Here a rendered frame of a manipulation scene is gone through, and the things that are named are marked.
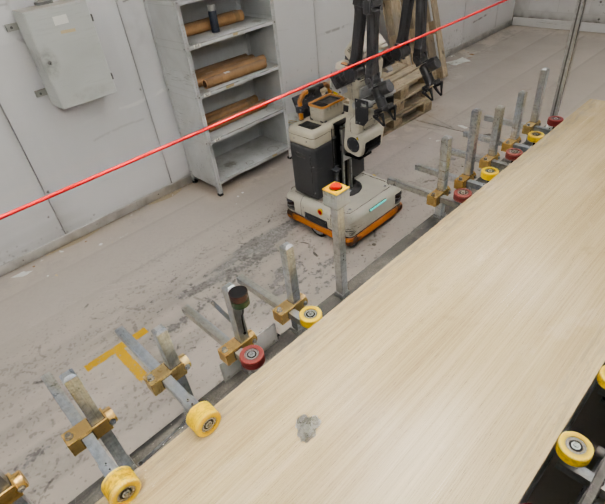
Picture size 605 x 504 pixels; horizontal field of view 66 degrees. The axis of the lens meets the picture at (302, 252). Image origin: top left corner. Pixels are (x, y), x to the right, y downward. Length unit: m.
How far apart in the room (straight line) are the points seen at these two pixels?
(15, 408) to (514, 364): 2.53
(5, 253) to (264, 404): 3.01
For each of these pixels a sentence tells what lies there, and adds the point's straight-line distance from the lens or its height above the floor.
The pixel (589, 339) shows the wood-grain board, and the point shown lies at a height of 0.90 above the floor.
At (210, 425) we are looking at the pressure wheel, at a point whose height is 0.94.
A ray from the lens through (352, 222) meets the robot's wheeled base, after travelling 3.19.
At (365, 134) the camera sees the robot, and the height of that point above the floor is 0.80.
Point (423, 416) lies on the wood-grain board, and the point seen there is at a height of 0.90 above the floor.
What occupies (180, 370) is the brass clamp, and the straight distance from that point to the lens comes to 1.50.
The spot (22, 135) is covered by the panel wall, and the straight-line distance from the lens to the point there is 3.86.
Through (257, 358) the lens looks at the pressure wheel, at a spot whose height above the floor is 0.91.
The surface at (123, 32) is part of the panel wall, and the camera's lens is 4.03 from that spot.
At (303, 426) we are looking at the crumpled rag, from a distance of 1.34.
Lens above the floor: 2.06
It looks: 38 degrees down
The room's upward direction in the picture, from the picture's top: 7 degrees counter-clockwise
